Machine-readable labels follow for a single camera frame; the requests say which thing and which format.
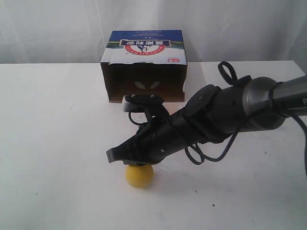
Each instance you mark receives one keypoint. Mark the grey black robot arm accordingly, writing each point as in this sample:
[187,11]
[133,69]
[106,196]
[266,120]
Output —
[210,116]

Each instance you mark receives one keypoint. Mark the yellow tennis ball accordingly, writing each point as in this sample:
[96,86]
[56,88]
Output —
[139,176]

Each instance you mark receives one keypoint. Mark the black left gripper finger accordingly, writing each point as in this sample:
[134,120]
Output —
[125,152]

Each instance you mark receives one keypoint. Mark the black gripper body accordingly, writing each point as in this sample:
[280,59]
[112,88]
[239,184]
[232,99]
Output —
[164,136]

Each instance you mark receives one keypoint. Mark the white backdrop curtain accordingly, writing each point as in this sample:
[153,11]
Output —
[64,31]

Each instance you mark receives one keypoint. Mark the blue white cardboard box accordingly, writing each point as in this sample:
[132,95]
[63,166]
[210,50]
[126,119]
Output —
[145,62]

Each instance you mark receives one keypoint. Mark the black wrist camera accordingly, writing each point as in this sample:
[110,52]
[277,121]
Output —
[151,105]

